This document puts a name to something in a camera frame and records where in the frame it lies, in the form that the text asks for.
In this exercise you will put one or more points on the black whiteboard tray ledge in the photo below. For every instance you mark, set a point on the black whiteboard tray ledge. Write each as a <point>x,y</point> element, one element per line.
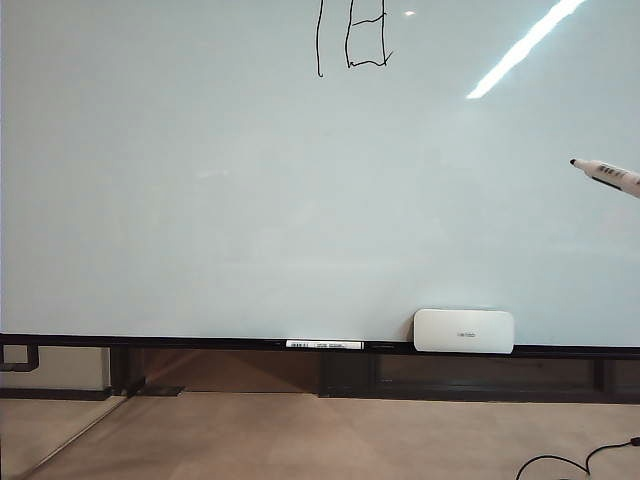
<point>150,343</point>

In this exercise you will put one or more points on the large white whiteboard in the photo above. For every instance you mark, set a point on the large white whiteboard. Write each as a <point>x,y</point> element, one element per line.
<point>200,200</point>

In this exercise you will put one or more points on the black floor plate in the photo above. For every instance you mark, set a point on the black floor plate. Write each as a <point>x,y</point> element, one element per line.
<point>165,390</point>

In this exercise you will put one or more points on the white marker pen black tip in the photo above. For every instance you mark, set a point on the white marker pen black tip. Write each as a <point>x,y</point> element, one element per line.
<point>610,175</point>

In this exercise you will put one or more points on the black wall pipe bracket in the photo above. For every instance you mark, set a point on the black wall pipe bracket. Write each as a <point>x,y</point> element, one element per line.
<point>32,357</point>

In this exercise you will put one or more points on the white marker pen black cap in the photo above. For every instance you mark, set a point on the white marker pen black cap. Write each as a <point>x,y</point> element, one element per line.
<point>325,344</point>

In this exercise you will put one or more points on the white rectangular board eraser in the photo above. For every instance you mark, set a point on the white rectangular board eraser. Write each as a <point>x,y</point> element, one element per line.
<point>462,331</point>

